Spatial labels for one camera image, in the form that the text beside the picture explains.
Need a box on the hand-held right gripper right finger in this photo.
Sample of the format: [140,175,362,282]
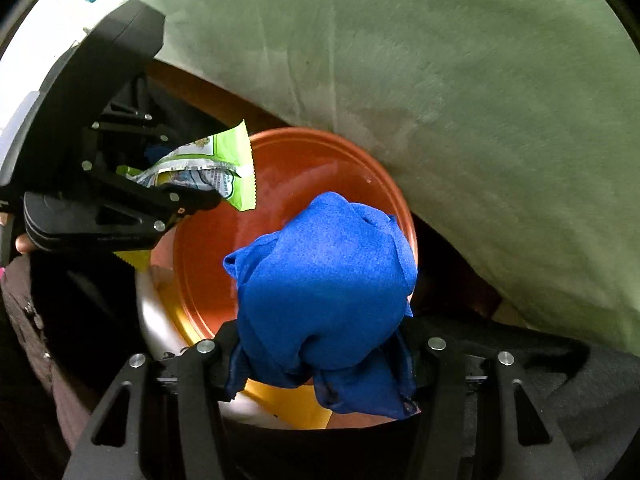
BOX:
[400,320,583,480]

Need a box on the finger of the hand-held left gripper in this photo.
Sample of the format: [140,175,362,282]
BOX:
[90,74,173,161]
[22,166,222,255]

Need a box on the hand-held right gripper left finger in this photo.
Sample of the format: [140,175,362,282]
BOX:
[62,322,241,480]

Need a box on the green snack wrapper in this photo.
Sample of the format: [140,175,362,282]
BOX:
[114,119,259,267]

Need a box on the orange trash bin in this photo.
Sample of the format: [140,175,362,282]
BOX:
[134,127,419,432]

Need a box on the blue cloth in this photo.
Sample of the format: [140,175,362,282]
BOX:
[222,191,419,420]

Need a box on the dark brown cloth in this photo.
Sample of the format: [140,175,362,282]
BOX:
[0,254,156,480]

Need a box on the green bed blanket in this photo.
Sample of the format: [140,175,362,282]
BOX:
[135,0,640,357]

